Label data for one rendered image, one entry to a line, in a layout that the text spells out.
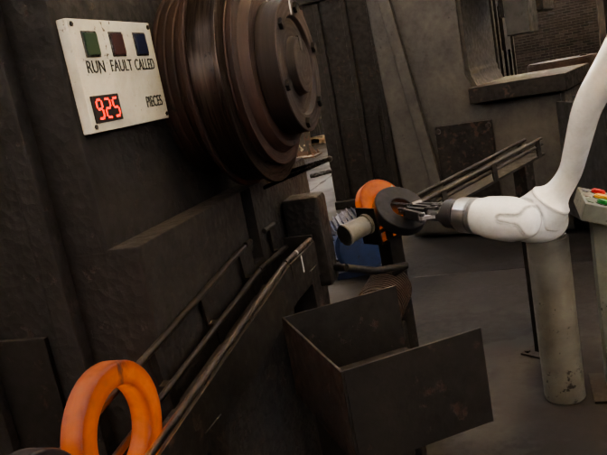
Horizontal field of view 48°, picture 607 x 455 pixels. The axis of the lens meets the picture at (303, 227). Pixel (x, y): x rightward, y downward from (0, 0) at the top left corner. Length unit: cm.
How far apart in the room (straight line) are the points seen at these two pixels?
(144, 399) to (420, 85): 340
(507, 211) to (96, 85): 94
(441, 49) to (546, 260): 225
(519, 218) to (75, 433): 108
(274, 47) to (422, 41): 285
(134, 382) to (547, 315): 144
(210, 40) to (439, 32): 292
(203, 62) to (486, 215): 74
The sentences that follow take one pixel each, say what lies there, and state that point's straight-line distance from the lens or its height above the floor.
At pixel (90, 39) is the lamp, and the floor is 121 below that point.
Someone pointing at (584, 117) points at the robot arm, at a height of 90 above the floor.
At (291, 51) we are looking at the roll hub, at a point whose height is 114.
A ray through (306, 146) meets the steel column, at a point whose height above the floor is 17.
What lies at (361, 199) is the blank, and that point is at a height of 74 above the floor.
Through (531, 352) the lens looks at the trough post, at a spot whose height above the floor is 1.
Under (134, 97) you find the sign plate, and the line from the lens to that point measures 128.
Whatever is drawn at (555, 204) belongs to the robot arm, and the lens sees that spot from 175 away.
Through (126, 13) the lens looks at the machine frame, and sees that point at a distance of 136.
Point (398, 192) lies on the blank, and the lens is 193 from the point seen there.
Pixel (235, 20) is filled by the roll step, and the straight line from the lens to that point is 137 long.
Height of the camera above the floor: 107
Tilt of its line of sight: 12 degrees down
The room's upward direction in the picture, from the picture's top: 11 degrees counter-clockwise
